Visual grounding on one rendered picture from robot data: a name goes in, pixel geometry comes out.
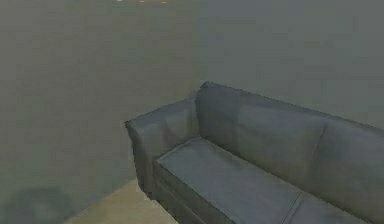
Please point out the grey blue sofa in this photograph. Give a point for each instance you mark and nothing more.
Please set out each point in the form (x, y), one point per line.
(253, 160)

